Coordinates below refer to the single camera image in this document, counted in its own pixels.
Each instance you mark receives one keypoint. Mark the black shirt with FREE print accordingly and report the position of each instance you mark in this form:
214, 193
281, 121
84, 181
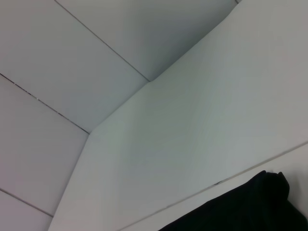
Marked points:
240, 209

